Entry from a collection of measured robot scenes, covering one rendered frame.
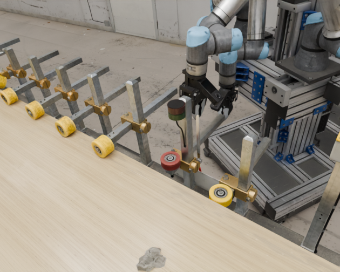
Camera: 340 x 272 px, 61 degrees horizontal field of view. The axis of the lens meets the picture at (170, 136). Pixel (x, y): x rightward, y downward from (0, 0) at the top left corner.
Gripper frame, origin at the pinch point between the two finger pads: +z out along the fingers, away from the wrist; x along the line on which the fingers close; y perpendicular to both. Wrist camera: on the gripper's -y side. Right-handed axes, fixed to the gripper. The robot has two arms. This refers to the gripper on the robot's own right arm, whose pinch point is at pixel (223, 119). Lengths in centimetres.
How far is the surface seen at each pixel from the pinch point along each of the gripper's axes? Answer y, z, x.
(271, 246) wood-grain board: -55, -7, -46
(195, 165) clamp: -37.2, -3.8, -8.4
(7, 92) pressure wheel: -55, -15, 98
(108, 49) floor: 162, 83, 282
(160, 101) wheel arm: -18.8, -13.1, 23.6
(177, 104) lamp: -41, -34, -5
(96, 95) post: -38, -21, 44
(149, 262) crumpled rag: -79, -8, -21
